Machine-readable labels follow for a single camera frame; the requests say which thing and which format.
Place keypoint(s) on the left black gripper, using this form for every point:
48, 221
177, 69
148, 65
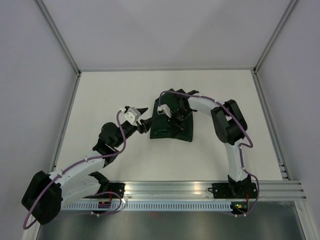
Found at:
146, 124

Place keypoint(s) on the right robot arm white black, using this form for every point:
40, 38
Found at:
230, 127

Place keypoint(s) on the dark green cloth napkin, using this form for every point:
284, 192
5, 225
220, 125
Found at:
160, 128

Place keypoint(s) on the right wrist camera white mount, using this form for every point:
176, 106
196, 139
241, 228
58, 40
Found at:
164, 109

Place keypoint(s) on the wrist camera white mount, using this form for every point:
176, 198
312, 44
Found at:
131, 114
164, 109

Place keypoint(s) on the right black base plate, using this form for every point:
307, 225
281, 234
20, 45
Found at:
220, 191

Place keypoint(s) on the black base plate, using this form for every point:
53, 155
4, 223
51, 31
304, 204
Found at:
220, 191
115, 187

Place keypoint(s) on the left aluminium frame post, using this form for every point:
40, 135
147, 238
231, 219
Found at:
57, 35

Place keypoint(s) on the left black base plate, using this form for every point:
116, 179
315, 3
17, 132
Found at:
115, 187

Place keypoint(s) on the aluminium front rail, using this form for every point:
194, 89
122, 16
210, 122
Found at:
269, 190

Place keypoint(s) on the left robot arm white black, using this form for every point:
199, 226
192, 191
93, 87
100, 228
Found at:
48, 193

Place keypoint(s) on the right aluminium frame post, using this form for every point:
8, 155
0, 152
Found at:
275, 34

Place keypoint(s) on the white slotted cable duct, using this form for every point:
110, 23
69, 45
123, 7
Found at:
171, 206

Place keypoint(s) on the aluminium frame post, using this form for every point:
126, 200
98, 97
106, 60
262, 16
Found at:
57, 35
275, 34

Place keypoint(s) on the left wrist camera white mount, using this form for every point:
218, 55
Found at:
131, 114

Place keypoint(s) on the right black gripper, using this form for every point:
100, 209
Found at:
179, 126

